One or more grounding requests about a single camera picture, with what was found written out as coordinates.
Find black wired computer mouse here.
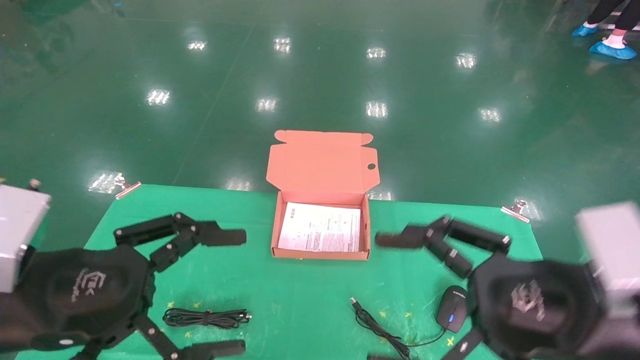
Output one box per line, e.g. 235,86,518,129
349,285,469,360

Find black data cable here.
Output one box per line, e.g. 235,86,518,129
162,307,253,330

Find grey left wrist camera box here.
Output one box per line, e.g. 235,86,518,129
0,179,52,294

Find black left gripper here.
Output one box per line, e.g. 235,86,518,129
0,212,247,360

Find green table cloth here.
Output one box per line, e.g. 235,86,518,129
14,183,586,360

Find person leg black trousers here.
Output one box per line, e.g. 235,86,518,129
604,0,640,49
584,0,627,29

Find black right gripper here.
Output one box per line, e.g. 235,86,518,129
367,215,603,360

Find metal binder clip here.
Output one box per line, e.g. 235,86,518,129
500,199,531,224
114,175,143,201

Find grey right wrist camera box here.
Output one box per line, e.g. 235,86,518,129
575,201,640,357

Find white printed leaflet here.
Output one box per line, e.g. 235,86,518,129
277,202,362,253

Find orange cardboard box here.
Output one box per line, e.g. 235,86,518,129
266,129,381,261

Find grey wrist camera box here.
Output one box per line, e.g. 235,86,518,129
0,179,52,294
575,201,640,357

